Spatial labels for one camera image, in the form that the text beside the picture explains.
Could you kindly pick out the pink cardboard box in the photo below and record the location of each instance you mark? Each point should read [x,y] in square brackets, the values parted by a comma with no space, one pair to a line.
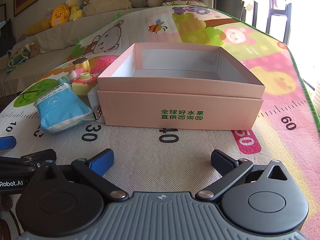
[180,110]

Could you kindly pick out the yellow duck plush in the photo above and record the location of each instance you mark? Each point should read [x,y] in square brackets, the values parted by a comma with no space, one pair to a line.
[59,16]

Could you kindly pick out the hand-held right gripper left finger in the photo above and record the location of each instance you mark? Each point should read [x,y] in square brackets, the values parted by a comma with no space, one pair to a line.
[102,163]

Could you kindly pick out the yellow dog plush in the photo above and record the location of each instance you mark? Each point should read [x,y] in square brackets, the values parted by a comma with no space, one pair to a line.
[74,10]

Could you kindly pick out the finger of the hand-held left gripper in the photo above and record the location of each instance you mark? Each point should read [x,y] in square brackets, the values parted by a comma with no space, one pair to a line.
[30,158]
[7,143]

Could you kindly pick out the yellow pink toy camera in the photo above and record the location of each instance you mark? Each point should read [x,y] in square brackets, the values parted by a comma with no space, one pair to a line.
[83,82]

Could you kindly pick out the green cloth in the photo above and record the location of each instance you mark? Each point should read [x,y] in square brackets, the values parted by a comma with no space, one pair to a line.
[18,58]

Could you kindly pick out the dark screen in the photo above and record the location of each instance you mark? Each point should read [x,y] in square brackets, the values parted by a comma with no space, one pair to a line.
[6,30]

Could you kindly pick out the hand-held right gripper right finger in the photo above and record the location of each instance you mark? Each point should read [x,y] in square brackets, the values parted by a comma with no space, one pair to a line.
[222,163]

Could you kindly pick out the small framed picture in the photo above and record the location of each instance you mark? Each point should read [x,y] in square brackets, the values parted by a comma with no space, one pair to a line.
[2,12]

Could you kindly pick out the long orange plush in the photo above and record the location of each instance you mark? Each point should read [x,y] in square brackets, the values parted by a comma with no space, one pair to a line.
[37,27]

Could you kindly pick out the white charger plug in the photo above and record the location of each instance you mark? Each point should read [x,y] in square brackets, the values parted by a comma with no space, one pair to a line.
[93,100]

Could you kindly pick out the blue tissue pack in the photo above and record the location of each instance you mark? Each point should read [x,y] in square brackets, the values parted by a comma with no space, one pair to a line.
[60,107]

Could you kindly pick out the small white pink toy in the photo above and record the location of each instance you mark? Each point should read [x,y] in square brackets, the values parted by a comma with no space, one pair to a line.
[72,75]

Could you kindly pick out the brown plush toy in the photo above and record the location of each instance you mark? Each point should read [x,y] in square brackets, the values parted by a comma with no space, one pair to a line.
[33,48]

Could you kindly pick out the pink squishy toy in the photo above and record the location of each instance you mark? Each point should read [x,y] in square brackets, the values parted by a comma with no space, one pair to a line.
[105,65]

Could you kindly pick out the yellow pudding toy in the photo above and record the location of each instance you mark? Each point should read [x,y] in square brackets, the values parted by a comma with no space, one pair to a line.
[81,66]

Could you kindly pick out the grey sofa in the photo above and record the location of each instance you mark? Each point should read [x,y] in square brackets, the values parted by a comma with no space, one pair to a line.
[50,40]

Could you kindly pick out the colourful printed play mat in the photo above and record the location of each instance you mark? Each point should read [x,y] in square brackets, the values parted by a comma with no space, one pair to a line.
[262,80]

